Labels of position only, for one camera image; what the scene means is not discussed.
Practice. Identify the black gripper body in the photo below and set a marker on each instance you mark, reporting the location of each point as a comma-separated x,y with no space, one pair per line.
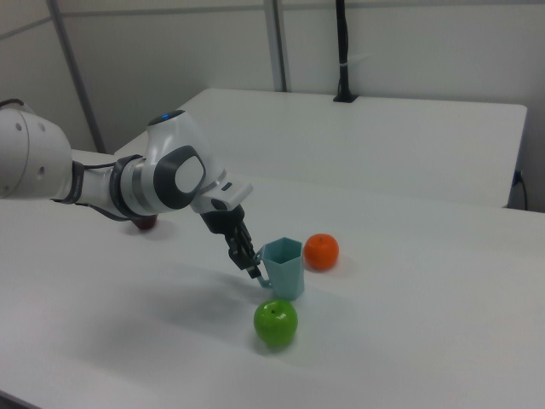
223,221

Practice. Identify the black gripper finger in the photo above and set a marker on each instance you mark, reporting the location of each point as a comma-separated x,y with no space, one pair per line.
236,253
252,260

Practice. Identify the light blue hexagonal mug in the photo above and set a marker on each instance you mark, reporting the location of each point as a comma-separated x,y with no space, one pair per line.
285,272

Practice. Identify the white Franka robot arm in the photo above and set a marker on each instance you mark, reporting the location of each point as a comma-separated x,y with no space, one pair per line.
179,179

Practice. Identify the green apple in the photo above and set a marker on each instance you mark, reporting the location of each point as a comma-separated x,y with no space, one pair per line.
275,324

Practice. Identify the orange mandarin fruit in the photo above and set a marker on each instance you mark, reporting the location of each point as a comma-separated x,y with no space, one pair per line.
321,252

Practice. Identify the dark red apple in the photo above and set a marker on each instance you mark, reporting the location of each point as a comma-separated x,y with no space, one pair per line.
147,223

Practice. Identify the grey metal partition post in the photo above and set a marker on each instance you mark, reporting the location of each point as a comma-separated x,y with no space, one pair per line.
76,85
279,42

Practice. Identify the black camera pole with base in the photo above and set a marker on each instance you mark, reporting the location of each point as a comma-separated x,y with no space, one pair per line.
342,42

